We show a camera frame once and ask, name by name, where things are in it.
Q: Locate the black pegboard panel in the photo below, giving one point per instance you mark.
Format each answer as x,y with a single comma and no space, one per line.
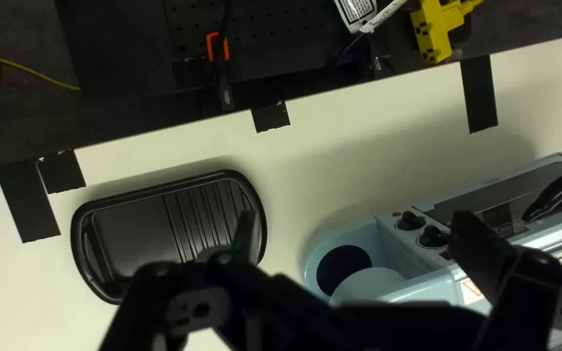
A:
132,79

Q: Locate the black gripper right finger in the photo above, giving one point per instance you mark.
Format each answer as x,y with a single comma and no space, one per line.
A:
508,274

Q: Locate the black tape strip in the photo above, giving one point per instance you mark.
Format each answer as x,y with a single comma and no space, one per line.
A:
479,95
28,198
62,171
270,118

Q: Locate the black round knob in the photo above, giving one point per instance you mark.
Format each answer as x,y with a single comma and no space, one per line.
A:
411,222
434,235

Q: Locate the yellow plastic bracket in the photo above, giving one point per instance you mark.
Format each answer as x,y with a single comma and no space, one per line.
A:
438,27

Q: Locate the white plastic device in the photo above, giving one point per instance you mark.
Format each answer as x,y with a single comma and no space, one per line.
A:
362,13

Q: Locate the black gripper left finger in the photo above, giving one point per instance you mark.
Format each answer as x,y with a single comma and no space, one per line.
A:
229,305

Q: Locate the light blue breakfast station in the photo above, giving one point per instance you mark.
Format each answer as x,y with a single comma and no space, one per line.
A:
489,216

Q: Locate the black griddle tray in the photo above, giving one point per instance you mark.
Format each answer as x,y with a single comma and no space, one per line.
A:
165,227

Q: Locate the orange black clamp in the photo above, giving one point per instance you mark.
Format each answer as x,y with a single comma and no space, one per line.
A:
218,50

